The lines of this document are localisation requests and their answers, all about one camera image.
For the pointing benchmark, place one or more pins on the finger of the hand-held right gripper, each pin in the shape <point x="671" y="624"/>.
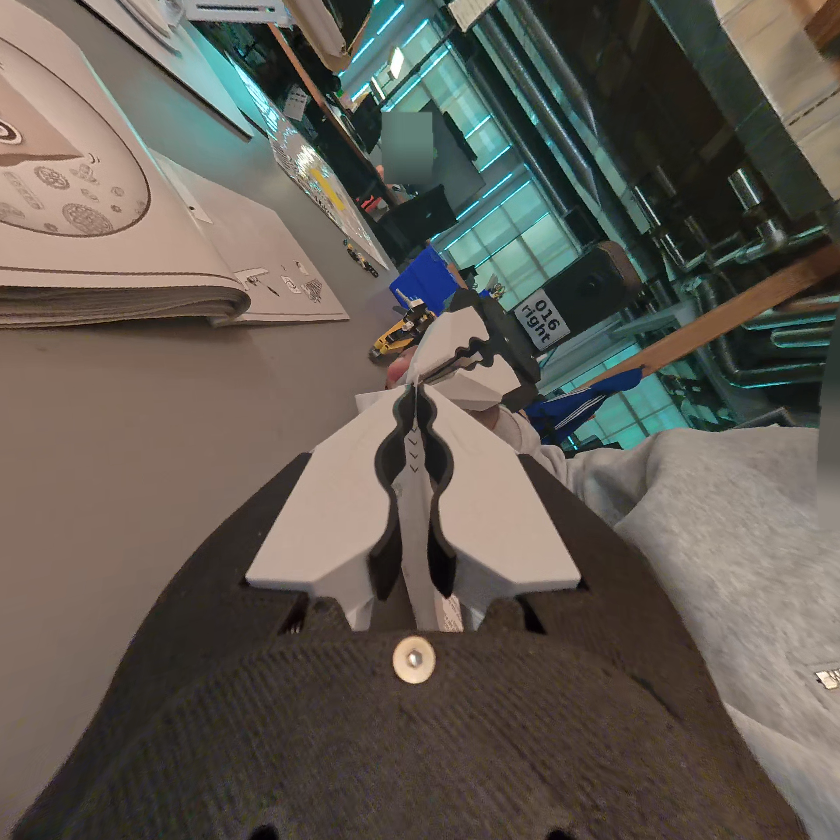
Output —
<point x="456" y="331"/>
<point x="482" y="387"/>

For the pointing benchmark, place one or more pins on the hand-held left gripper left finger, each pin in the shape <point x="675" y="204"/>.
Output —
<point x="315" y="525"/>

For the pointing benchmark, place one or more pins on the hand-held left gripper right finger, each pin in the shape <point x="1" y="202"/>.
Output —
<point x="512" y="525"/>

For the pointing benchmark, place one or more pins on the person's right forearm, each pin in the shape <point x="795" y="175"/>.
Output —
<point x="558" y="459"/>

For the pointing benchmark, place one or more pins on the yellow lego vehicle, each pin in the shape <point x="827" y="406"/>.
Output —
<point x="397" y="334"/>

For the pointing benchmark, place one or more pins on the small lego pieces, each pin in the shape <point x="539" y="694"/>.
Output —
<point x="361" y="257"/>

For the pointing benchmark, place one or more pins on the person's right hand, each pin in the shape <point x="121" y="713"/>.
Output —
<point x="397" y="371"/>

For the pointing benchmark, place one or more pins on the blue plastic bin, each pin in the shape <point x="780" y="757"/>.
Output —
<point x="420" y="275"/>

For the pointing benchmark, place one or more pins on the blue striped jacket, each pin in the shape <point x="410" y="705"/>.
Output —
<point x="577" y="400"/>

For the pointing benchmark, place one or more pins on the black laptop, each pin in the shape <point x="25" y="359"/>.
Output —
<point x="420" y="216"/>

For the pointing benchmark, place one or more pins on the printed paper mat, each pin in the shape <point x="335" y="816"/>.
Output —
<point x="315" y="177"/>

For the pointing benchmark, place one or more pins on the person's grey sweatshirt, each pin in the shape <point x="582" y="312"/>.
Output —
<point x="722" y="558"/>

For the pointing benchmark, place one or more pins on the wooden beam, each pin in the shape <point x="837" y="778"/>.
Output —
<point x="722" y="308"/>

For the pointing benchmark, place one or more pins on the grey metal pipes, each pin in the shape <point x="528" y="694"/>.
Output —
<point x="741" y="275"/>

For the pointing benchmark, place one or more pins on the open instruction booklet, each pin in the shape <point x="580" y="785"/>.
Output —
<point x="98" y="249"/>

